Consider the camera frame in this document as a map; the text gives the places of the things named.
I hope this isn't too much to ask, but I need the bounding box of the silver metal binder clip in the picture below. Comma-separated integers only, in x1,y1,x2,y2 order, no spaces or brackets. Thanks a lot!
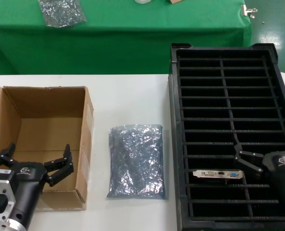
241,4,259,19

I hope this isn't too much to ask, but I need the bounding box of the table with green cloth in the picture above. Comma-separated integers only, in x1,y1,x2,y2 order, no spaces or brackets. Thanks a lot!
0,0,253,76

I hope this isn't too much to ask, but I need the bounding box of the left wrist camera silver bracket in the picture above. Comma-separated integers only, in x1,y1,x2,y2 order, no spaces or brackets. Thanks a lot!
0,168,20,221

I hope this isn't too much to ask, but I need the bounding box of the black slotted container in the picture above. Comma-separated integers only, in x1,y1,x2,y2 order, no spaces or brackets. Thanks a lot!
168,42,285,231

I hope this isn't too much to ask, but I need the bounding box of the crumpled empty antistatic bag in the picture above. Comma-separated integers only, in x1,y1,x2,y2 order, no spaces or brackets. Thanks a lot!
38,0,88,28

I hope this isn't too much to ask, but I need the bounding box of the grey antistatic bag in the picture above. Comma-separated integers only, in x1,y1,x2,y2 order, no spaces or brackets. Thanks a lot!
106,123,168,200

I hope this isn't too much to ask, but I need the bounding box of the open brown cardboard box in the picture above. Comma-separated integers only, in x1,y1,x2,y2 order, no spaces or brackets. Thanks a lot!
0,86,94,212

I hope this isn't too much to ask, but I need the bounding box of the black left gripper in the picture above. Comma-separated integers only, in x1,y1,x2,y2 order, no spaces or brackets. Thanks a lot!
0,142,75,228

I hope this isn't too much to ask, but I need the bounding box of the graphics card with metal bracket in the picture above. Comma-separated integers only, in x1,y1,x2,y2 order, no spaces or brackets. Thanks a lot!
192,169,245,180

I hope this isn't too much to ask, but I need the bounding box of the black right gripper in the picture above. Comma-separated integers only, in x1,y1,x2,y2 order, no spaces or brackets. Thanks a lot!
233,128,285,213

